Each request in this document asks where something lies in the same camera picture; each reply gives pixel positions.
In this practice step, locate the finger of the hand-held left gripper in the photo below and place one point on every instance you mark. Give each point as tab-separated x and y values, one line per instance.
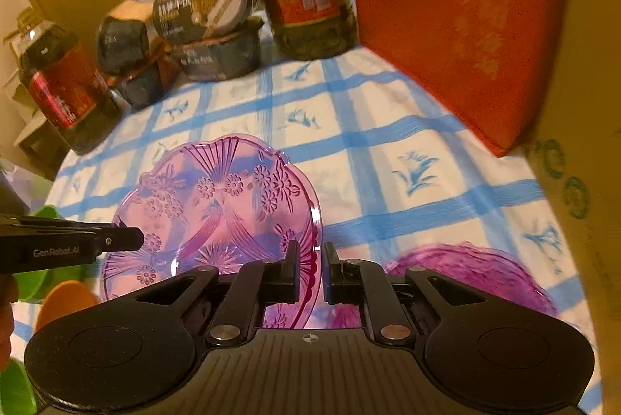
123	239

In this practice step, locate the dark wrapped food bowl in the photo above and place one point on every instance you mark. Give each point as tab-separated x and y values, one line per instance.
123	39

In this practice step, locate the small dark food bowl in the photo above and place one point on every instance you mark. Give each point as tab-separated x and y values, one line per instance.
140	87

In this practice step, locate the red fabric bag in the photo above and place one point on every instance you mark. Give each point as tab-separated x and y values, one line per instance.
451	12

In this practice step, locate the blue checked tablecloth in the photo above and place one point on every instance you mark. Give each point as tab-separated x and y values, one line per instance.
368	138

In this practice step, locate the pink patterned glass plate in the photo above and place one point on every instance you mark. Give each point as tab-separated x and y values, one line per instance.
213	206

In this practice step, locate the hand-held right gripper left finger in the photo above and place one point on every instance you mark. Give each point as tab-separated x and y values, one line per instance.
292	262

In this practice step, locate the green bowl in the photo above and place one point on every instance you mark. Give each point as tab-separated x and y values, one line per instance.
14	388
31	284

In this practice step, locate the dark instant noodle bowls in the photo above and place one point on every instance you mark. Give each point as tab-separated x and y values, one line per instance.
203	0

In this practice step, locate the purple patterned glass plate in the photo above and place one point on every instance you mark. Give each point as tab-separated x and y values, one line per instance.
475	269

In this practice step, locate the dark packaged food bowl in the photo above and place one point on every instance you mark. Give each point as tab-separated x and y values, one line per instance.
218	53

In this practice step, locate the orange bowl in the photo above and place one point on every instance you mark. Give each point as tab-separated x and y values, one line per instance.
68	301

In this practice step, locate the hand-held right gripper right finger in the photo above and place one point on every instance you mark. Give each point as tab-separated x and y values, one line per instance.
331	262

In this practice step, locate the brown cardboard box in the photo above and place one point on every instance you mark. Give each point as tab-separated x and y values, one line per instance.
587	104

